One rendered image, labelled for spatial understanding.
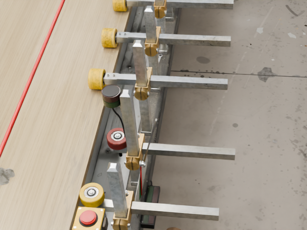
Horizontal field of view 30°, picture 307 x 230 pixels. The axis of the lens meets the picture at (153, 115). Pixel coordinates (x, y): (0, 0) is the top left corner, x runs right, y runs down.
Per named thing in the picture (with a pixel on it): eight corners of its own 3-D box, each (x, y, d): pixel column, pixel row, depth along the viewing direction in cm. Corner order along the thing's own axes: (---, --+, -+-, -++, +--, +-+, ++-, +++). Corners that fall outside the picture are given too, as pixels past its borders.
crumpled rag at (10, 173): (18, 175, 194) (17, 170, 192) (3, 187, 191) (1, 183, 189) (2, 162, 198) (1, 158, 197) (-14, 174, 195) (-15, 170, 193)
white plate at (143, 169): (148, 160, 221) (146, 143, 213) (138, 217, 203) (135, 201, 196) (147, 160, 221) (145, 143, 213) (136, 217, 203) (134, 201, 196)
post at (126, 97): (143, 180, 216) (131, 87, 181) (141, 187, 214) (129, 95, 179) (134, 179, 216) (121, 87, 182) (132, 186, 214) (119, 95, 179)
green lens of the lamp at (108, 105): (123, 95, 186) (122, 90, 185) (119, 108, 182) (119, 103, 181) (105, 94, 187) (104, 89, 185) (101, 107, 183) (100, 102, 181)
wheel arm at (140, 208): (219, 214, 189) (219, 206, 185) (218, 222, 186) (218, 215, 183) (90, 203, 195) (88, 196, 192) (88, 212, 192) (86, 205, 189)
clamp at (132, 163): (145, 142, 211) (144, 133, 208) (140, 171, 202) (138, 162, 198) (130, 141, 212) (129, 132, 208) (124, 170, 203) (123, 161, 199)
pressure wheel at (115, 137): (133, 148, 213) (130, 127, 205) (129, 164, 207) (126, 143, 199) (112, 146, 214) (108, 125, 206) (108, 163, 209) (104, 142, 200)
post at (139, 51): (152, 131, 233) (143, 38, 198) (151, 137, 231) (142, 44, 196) (144, 130, 234) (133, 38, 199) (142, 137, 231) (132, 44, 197)
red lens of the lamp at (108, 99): (122, 90, 184) (121, 85, 183) (119, 103, 180) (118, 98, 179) (104, 89, 185) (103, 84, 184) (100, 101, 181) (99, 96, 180)
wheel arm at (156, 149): (235, 154, 204) (235, 147, 201) (234, 162, 202) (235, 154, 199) (115, 147, 210) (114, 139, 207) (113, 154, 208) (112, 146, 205)
